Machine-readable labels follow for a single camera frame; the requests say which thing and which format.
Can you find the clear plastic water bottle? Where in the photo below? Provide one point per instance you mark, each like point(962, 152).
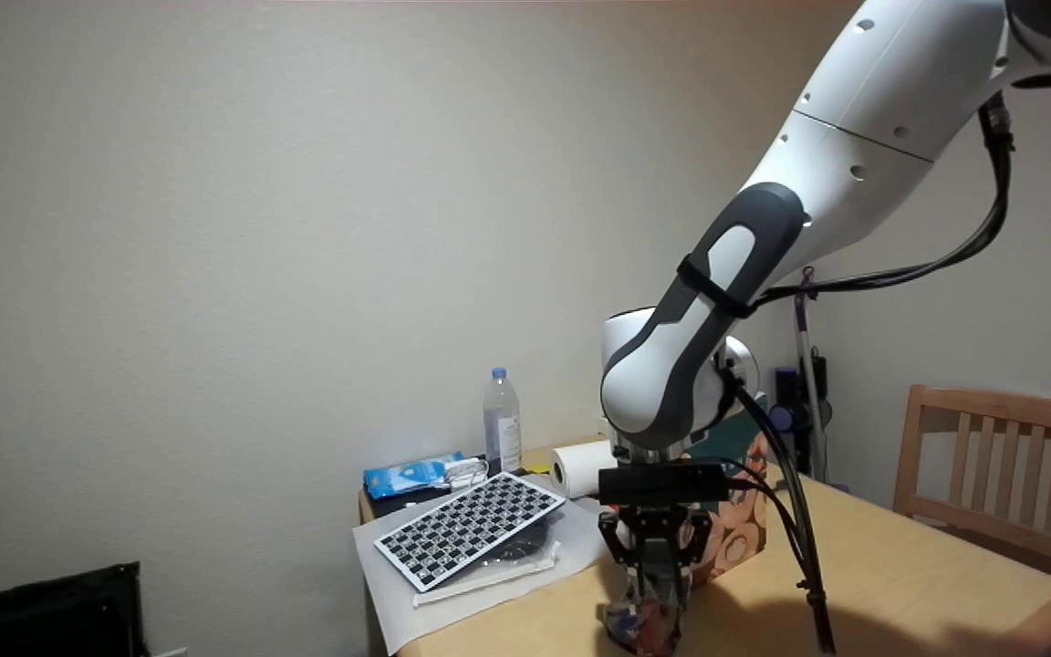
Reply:
point(502, 426)

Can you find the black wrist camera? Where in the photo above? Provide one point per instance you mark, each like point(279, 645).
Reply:
point(660, 483)

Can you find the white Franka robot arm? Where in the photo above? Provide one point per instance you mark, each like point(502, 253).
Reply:
point(867, 121)

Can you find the small white packet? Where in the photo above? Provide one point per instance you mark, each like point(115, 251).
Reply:
point(465, 470)

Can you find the white paper towel roll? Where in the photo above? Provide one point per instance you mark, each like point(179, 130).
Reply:
point(583, 470)

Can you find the wooden slatted chair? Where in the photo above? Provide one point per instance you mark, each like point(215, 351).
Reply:
point(1003, 460)

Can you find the black low cabinet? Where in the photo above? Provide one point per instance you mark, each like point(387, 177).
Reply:
point(38, 613)

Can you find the black tripod stand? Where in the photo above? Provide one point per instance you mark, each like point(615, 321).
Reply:
point(812, 368)

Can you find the blue wipes pack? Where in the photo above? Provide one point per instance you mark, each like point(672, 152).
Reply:
point(403, 481)

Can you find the white paper sheet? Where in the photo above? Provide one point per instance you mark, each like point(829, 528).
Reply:
point(384, 604)

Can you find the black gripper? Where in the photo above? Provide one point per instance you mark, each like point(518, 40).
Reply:
point(660, 534)

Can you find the black white checkered board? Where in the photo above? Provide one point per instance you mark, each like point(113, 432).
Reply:
point(465, 532)

